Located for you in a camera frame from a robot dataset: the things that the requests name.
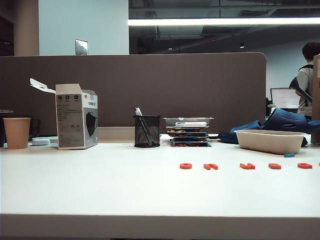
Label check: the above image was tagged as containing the dark glass mug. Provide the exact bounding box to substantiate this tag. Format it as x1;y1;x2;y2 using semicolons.
28;118;41;141

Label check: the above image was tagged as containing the dark round container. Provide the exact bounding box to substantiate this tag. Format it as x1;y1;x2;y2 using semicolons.
0;109;15;148

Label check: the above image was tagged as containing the metal wall plate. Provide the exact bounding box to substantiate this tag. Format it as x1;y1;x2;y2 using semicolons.
74;39;89;56

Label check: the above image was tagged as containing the brown desk divider panel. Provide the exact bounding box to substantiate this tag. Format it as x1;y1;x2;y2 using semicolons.
0;51;267;144

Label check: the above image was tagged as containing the person in light shirt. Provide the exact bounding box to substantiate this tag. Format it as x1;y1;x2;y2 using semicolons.
289;41;320;118

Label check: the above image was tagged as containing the white marker in case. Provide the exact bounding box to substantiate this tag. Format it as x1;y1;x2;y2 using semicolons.
174;121;209;128

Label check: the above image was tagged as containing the beige oval tray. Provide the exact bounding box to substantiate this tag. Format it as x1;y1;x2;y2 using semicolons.
234;129;308;155

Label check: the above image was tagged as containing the black mesh pen holder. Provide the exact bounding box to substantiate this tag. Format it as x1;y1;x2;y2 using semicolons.
132;114;161;148

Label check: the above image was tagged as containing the small white case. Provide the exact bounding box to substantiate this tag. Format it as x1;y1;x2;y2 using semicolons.
31;137;52;147

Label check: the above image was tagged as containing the white-lit computer monitor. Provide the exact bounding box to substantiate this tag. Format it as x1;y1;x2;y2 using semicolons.
269;87;301;110

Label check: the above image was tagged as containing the tall cardboard box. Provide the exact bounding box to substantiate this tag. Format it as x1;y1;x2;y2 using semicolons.
311;54;320;145

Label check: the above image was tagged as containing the black white pen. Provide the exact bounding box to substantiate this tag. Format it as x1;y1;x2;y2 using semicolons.
133;106;154;146

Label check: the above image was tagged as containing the white ceiling light strip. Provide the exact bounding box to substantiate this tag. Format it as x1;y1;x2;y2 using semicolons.
128;17;320;27

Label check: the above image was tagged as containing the white grey face mask box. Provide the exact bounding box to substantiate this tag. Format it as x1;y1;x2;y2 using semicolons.
29;77;99;150

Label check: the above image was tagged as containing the case of colourful magnets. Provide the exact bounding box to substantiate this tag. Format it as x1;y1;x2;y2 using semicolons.
166;127;209;137
169;136;210;142
169;140;213;147

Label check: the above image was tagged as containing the clear plastic case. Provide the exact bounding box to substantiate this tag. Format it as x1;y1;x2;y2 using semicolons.
162;116;215;130

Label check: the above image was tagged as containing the brown paper cup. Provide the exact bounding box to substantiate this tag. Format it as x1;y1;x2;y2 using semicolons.
2;117;32;150

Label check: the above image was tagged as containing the blue fabric bag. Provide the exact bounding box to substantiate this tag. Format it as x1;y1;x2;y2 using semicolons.
217;107;320;147

